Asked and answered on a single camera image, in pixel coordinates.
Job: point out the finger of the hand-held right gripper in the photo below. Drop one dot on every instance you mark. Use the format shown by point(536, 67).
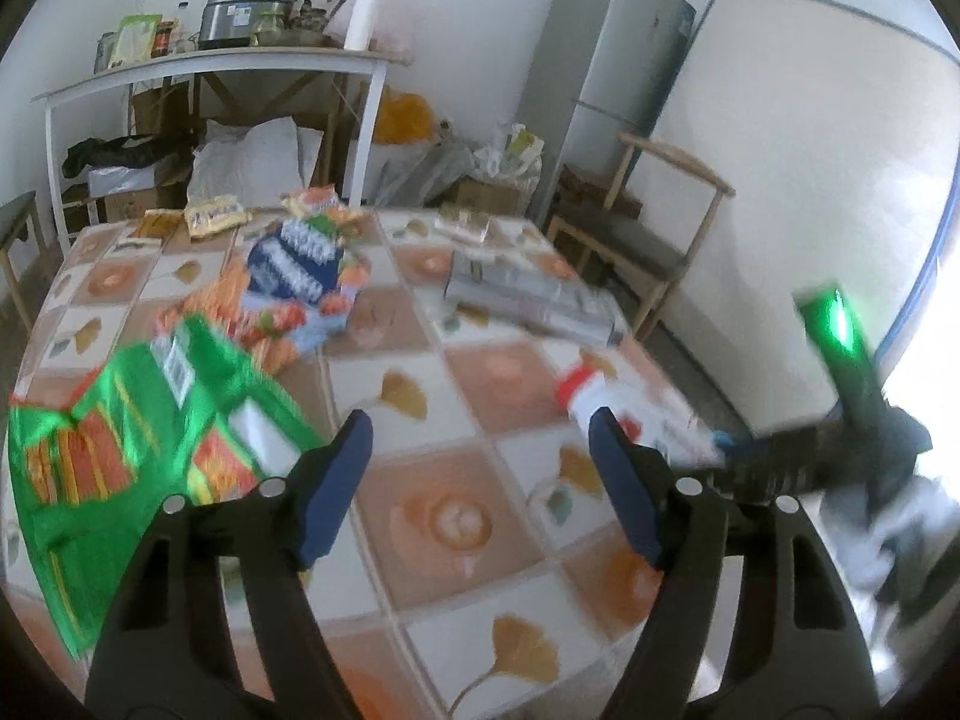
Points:
point(780, 465)

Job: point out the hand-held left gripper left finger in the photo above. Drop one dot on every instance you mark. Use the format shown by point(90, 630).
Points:
point(337, 487)

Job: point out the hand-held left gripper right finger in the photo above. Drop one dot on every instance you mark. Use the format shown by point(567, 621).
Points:
point(626, 495)

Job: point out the white bottle with red print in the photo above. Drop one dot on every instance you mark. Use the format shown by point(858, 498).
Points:
point(622, 401)

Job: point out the blue orange snack bag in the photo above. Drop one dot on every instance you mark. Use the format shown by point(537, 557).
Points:
point(292, 277)

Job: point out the green snack bag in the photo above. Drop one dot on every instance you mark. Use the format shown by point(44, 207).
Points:
point(112, 465)

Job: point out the person's right hand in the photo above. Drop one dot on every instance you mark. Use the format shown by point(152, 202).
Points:
point(900, 525)

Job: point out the ginkgo print tablecloth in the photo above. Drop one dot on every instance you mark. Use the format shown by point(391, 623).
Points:
point(450, 510)

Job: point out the grey carton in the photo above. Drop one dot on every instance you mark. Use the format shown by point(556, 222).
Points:
point(525, 300)

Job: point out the white mattress with blue edge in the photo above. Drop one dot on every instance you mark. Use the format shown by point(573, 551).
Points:
point(787, 165)

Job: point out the wooden chair with dark seat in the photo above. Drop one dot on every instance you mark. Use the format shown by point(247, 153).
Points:
point(637, 247)
point(15, 214)

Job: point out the orange small packet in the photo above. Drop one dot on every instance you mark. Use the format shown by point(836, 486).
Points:
point(315, 201)

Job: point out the yellow snack packet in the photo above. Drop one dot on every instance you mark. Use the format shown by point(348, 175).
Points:
point(217, 216)

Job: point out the brown wooden stool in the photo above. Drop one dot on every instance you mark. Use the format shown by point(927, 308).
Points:
point(592, 187)

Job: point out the brown flat packet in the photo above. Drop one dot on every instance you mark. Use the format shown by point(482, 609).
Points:
point(150, 226)

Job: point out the grey plastic bag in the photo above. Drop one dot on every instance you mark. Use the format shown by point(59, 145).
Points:
point(427, 172)

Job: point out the brown cardboard box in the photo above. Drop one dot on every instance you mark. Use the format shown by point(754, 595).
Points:
point(127, 208)
point(487, 195)
point(161, 109)

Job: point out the white woven sack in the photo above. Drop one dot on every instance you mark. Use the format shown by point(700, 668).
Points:
point(247, 157)

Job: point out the white side table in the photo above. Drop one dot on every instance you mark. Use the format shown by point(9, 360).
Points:
point(367, 127)

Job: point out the white plastic bag with carton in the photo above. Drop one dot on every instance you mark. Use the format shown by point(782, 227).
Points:
point(510, 150)

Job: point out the white wrapped box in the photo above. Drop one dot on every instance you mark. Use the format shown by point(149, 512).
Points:
point(135, 180)

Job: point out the yellow plastic bag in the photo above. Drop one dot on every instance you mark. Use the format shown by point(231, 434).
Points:
point(401, 120)

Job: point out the black bag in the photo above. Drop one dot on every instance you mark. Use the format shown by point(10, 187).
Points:
point(112, 152)

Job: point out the grey refrigerator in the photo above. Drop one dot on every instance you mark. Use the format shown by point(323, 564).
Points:
point(600, 52)

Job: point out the glass lidded pot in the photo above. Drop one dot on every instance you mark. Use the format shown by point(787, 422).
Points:
point(289, 26)

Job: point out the white paper towel roll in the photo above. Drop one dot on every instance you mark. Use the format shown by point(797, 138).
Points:
point(362, 15)

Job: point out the grey rice cooker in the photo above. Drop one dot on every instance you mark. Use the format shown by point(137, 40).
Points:
point(240, 19)

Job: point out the dark sauce jar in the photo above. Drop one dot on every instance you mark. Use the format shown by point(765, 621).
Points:
point(163, 41)

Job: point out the slim sauce bottle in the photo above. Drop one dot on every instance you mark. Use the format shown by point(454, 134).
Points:
point(181, 30)

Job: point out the green food packet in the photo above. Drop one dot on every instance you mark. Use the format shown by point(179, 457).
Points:
point(136, 41)

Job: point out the small metal can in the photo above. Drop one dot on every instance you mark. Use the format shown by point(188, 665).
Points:
point(105, 52)

